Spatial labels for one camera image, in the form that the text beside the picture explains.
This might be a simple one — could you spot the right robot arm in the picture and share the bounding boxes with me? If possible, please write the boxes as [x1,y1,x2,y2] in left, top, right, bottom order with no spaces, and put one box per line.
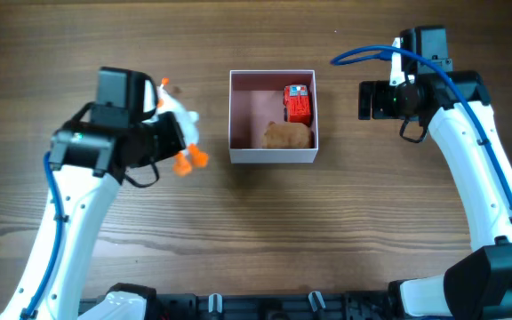
[340,26,512,319]

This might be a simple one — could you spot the brown plush bear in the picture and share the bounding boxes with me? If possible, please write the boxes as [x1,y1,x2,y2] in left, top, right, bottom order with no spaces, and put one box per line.
[261,122,313,149]

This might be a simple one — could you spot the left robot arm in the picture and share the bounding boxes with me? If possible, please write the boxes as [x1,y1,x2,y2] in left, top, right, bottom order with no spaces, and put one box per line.
[0,67,199,319]

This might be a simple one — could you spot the red toy fire truck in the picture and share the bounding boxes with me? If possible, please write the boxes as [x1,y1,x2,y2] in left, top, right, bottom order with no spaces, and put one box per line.
[284,84,312,126]

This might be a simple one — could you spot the white yellow plush duck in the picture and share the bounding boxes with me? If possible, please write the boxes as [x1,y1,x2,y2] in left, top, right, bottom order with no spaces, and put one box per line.
[156,77,209,177]

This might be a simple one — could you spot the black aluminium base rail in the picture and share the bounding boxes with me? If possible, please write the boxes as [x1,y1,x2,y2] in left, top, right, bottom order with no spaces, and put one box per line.
[77,290,417,320]

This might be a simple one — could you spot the pink lined white box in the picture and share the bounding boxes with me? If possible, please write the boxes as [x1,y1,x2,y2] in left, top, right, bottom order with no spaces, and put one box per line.
[228,69,319,164]

